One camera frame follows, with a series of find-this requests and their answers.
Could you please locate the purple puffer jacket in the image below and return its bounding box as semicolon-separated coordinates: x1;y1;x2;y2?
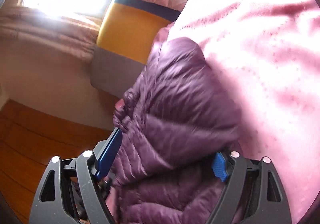
112;38;241;223

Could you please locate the wooden wardrobe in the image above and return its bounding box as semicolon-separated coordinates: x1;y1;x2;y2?
1;100;111;223

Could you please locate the grey yellow blue headboard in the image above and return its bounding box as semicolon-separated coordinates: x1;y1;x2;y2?
91;0;180;97

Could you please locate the pink bed duvet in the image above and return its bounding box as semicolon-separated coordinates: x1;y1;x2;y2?
168;0;319;223

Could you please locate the left pink curtain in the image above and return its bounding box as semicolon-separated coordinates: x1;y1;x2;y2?
1;6;102;63

